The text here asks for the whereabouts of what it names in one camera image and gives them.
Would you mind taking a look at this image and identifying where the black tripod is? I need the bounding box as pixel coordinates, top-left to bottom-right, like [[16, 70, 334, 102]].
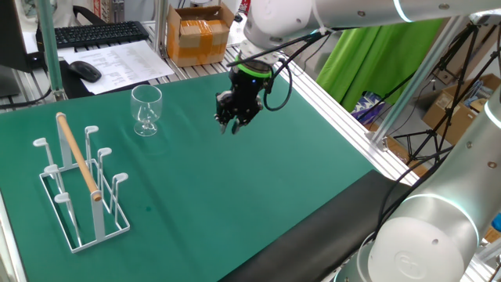
[[393, 23, 501, 165]]

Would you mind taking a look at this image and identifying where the aluminium frame post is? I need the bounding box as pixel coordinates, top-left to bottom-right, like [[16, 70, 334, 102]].
[[369, 15, 469, 152], [153, 0, 170, 58], [34, 0, 67, 102]]

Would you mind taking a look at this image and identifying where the black table mat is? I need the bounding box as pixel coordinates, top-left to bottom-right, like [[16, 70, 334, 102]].
[[218, 168, 412, 282]]

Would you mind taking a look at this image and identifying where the printed white paper sheet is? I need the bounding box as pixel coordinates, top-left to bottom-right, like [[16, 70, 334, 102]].
[[62, 40, 175, 96]]

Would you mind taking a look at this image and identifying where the black computer mouse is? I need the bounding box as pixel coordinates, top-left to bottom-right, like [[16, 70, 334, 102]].
[[68, 60, 103, 83]]

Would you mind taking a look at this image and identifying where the clear wine glass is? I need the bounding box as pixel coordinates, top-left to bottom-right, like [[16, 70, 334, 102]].
[[130, 84, 164, 137]]

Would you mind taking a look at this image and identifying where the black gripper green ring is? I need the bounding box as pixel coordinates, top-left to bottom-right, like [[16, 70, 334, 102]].
[[214, 58, 274, 136]]

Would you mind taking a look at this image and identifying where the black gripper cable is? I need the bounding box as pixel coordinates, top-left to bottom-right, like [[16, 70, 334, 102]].
[[225, 27, 341, 113]]

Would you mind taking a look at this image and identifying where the blank white sheet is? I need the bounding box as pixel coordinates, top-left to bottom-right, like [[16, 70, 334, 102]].
[[226, 15, 251, 47]]

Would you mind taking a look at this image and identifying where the blue white patterned bag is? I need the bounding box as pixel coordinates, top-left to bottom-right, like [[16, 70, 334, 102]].
[[351, 92, 387, 122]]

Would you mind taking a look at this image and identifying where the black curved armrest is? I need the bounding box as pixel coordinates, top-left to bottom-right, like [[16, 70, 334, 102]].
[[72, 4, 109, 27]]

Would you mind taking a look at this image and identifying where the black desk pad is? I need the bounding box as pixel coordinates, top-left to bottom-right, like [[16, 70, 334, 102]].
[[57, 60, 152, 99]]

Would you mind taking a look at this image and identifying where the bright green cloth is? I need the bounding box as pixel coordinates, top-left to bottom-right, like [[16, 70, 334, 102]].
[[315, 17, 445, 113]]

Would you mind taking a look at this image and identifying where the taped cardboard box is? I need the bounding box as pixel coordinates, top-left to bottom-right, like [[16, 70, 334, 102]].
[[166, 3, 235, 68]]

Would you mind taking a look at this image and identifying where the white cup rack wooden handle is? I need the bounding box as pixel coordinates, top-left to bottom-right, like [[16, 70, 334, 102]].
[[32, 111, 132, 255]]

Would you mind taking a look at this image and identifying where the black keyboard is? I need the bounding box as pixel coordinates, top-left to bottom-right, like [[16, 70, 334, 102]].
[[35, 20, 150, 50]]

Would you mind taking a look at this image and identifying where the black monitor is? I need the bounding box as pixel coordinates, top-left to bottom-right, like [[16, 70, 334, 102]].
[[0, 0, 34, 99]]

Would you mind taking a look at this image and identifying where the black cable bundle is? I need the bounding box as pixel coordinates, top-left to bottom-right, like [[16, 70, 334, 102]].
[[367, 146, 455, 244]]

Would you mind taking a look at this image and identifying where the open cardboard box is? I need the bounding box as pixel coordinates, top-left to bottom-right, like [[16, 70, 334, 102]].
[[422, 73, 501, 146]]

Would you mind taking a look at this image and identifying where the green table mat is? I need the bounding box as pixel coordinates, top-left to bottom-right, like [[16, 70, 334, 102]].
[[0, 72, 377, 282]]

